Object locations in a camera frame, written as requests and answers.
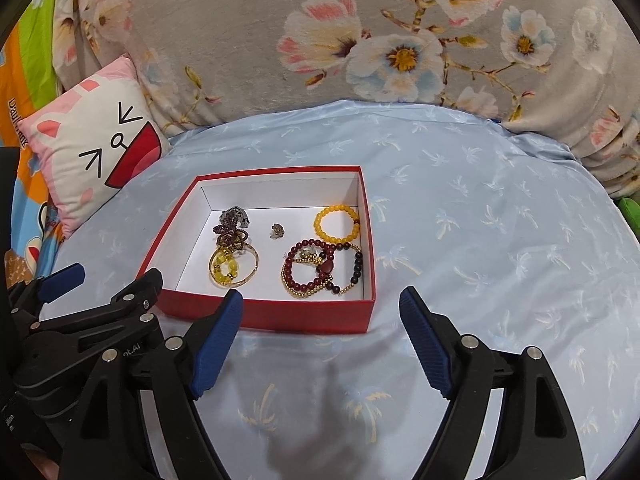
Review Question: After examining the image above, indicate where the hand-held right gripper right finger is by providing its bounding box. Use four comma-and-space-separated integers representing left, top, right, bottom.
398, 285, 587, 480

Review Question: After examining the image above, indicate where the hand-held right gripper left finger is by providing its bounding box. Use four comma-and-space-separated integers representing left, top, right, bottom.
58, 287, 246, 480

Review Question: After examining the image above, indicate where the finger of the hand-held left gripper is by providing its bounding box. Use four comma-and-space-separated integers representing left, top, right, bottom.
25, 268, 165, 357
7, 262, 86, 312

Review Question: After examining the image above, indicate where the yellow-green bead string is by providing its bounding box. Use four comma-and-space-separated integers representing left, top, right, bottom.
210, 247, 241, 284

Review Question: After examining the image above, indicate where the red cardboard box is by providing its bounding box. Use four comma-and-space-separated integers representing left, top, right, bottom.
136, 165, 376, 335

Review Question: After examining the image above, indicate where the thin gold bangle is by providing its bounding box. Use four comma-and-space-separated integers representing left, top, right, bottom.
209, 242, 261, 290

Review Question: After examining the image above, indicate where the dark brown bead bracelet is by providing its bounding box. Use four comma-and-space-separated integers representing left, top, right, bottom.
214, 210, 251, 252

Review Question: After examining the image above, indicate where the black and gold bead bracelet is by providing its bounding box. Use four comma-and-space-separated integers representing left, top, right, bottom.
330, 241, 365, 297

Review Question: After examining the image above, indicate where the dark red bead bracelet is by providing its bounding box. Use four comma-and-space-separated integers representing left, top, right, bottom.
282, 241, 347, 295

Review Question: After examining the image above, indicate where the light blue bed sheet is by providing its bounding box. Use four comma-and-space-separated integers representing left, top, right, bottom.
40, 100, 639, 480

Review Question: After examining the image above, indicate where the pink cat face pillow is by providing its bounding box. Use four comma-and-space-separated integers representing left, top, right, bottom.
17, 55, 174, 239

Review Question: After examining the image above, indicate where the colourful cartoon cloth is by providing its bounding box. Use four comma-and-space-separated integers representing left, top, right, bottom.
0, 0, 67, 288

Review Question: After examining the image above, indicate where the green object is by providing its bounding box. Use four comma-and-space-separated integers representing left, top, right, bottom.
617, 195, 640, 242

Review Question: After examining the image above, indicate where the grey floral blanket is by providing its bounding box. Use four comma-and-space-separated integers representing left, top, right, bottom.
52, 0, 640, 200

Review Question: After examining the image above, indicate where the yellow bead bracelet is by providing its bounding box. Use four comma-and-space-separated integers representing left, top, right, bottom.
313, 203, 362, 244

